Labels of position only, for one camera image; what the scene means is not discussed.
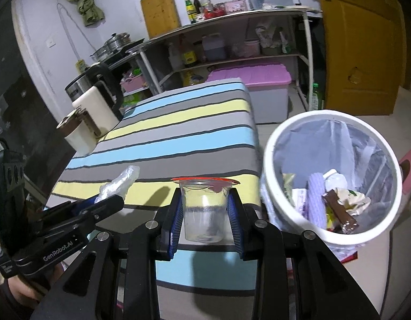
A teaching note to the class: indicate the pink lid storage box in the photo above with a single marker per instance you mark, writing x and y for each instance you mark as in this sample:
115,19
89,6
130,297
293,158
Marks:
249,75

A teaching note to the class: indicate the white jug brown band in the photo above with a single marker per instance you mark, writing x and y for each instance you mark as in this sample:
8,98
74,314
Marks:
80,136

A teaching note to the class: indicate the dark bottle yellow label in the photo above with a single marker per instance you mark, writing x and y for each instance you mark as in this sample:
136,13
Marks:
189,56

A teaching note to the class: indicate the brown chocolate bar wrapper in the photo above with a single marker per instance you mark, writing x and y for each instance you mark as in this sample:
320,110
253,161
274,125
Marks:
340,215

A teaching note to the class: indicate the blue plastic jug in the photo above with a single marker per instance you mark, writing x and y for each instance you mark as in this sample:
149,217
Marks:
214,48

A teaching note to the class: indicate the red box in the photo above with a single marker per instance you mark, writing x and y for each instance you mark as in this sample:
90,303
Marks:
349,256

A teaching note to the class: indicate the clear plastic bin liner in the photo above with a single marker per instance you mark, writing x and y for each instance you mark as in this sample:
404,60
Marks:
309,146

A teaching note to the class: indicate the green glass bottle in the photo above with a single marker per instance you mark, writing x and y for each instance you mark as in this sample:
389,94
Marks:
189,11

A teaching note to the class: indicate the white tissue pack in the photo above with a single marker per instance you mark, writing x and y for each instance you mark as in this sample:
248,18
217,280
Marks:
355,200

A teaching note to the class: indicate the wooden cutting board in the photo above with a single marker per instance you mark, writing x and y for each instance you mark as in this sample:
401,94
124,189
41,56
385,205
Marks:
160,13

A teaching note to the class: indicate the steel steamer pot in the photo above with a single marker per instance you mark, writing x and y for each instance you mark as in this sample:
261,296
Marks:
113,45

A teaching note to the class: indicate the dark sauce bottle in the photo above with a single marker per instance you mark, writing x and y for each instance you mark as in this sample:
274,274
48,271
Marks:
196,4

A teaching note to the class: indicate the clear bottle yellow cap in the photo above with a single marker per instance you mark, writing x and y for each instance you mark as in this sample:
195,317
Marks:
206,4

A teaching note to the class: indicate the cream soy milk maker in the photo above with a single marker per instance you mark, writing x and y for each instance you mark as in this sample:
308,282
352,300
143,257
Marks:
97,110

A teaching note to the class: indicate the grey metal shelf rack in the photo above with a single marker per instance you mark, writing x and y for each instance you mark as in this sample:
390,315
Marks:
245,16

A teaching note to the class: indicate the yellow wooden door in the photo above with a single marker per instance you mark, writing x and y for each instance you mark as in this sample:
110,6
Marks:
362,46

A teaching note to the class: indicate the person's left hand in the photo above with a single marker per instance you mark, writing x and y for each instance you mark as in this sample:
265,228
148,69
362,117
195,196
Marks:
18,288

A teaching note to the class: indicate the yellow snack packet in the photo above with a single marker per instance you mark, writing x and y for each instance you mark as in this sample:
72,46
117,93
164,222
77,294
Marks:
330,218

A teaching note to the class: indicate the white yogurt cup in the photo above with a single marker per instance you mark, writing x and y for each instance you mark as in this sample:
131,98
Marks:
335,179

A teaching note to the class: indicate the purple milk carton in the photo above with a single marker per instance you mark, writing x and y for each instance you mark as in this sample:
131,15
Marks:
299,201

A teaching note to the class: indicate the pink plastic stool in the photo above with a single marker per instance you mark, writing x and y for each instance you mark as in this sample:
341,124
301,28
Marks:
410,173

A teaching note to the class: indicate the yellow power strip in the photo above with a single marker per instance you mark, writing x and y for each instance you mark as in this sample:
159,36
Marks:
80,66

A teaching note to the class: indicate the pink basket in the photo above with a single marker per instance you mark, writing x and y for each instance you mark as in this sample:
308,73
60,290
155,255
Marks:
133,83

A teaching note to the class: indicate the white wall switch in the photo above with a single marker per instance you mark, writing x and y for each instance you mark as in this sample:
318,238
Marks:
52,43

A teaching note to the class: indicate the white plastic bottle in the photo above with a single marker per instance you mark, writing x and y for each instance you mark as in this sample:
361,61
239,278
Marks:
175,58

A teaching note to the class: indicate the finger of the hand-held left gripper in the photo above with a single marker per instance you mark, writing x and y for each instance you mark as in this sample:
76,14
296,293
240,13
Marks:
80,207
102,211

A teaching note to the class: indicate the pink container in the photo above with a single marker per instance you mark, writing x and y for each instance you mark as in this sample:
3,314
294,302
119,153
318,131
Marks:
248,49

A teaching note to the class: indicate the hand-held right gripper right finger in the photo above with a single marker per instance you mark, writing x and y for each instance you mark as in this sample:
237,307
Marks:
236,230

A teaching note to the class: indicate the red bowl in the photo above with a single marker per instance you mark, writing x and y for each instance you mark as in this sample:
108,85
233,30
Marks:
215,14

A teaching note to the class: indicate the crumpled plastic bags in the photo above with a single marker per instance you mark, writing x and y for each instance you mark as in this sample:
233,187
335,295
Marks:
269,36

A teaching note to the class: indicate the clear plastic cup red lid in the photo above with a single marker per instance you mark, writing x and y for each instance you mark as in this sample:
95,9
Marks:
204,213

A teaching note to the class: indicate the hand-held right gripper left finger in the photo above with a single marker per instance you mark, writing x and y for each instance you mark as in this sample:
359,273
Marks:
172,236

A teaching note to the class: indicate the striped tablecloth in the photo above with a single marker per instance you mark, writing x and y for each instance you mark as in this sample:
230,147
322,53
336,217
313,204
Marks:
192,123

